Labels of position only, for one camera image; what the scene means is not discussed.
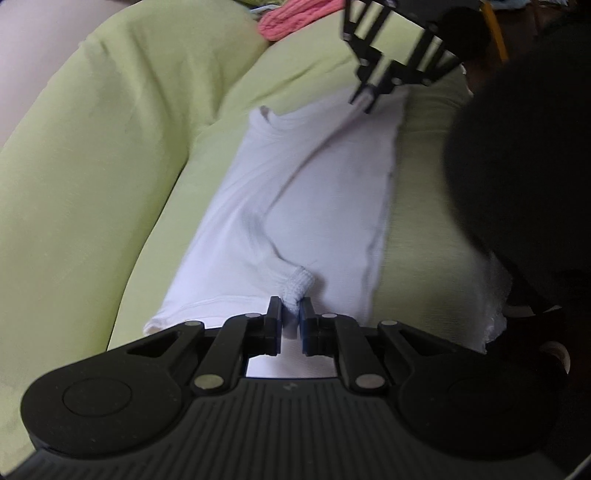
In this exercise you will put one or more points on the green covered sofa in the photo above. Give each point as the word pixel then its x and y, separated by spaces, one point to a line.
pixel 92 161

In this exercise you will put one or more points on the yellow stick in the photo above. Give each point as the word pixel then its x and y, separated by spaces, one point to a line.
pixel 495 30

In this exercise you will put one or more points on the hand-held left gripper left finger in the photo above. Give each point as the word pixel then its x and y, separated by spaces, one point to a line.
pixel 276 325

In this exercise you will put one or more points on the pink knit cloth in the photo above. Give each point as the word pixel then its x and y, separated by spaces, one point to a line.
pixel 295 16

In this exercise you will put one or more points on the white t-shirt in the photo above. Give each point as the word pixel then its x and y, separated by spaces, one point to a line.
pixel 300 198

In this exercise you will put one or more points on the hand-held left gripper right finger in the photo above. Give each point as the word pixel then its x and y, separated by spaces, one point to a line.
pixel 304 325

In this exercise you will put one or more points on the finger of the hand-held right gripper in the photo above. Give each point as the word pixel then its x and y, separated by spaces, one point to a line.
pixel 411 69
pixel 362 50

